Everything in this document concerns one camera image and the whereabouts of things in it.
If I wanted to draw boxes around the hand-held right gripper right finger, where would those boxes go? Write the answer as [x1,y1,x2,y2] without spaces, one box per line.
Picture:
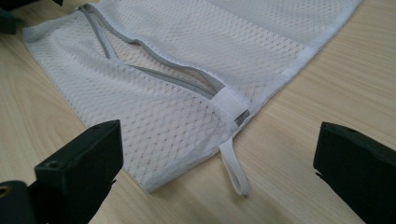
[312,120,396,224]

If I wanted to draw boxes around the white mesh laundry bag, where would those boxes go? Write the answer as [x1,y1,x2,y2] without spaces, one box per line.
[21,0,363,198]

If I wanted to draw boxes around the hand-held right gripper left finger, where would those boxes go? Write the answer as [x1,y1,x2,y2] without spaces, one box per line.
[27,119,124,224]

